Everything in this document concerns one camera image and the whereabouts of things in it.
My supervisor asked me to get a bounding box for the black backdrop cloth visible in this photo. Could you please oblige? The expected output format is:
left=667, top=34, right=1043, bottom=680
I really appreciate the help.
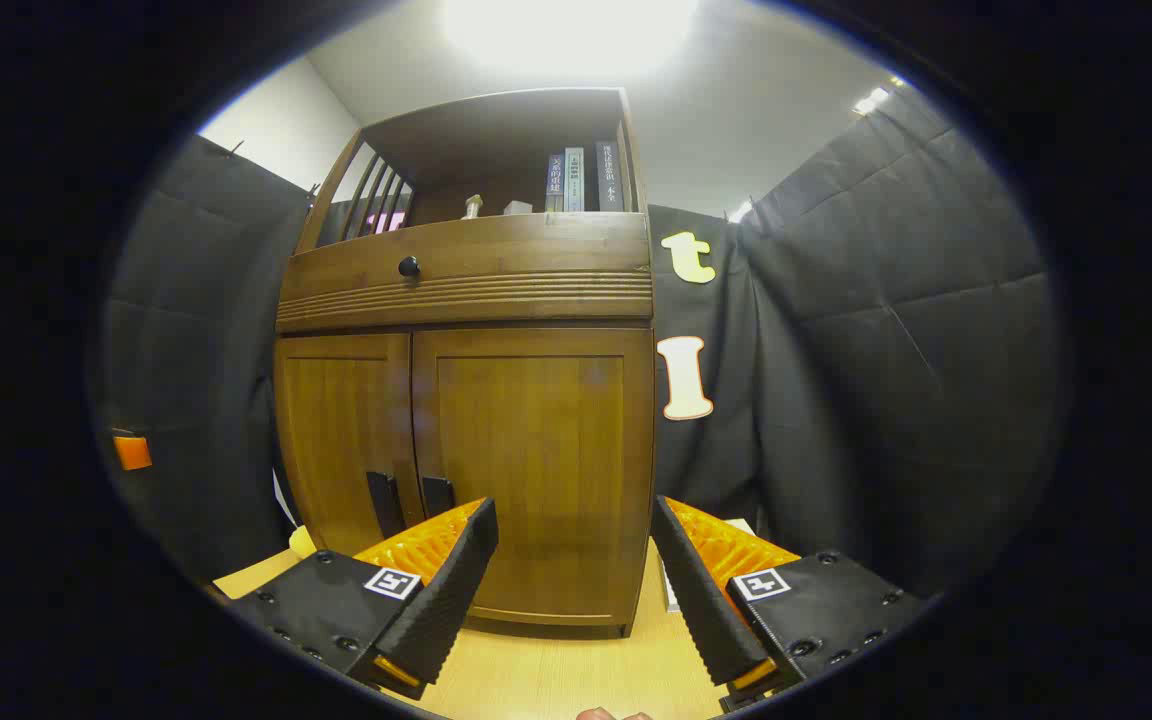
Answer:
left=96, top=85, right=1069, bottom=601

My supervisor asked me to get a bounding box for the large ceiling light panel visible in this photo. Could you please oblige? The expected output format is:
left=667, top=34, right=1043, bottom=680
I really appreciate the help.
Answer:
left=441, top=0, right=702, bottom=78

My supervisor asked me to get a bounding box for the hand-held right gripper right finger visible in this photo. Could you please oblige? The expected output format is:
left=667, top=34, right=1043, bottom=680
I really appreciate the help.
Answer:
left=651, top=496, right=925, bottom=713

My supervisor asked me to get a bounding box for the wooden cabinet door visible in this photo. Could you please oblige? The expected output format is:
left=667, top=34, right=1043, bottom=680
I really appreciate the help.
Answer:
left=412, top=327, right=656, bottom=629
left=275, top=333, right=425, bottom=557

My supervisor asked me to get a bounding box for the wooden double-door shoe cabinet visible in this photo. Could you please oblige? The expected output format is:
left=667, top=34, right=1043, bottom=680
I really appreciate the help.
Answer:
left=274, top=88, right=657, bottom=639

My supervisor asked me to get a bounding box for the wooden cabinet drawer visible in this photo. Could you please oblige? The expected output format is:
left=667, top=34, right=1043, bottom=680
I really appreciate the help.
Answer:
left=276, top=212, right=655, bottom=335

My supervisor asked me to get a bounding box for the small ceiling light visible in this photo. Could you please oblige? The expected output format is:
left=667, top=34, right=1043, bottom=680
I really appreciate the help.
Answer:
left=850, top=75, right=909, bottom=117

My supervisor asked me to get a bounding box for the white cardboard box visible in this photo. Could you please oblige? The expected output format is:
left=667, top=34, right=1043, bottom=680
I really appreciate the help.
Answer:
left=660, top=517, right=759, bottom=614

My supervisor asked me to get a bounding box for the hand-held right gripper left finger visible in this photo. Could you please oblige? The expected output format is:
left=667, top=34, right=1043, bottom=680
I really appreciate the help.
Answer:
left=226, top=497, right=499, bottom=701

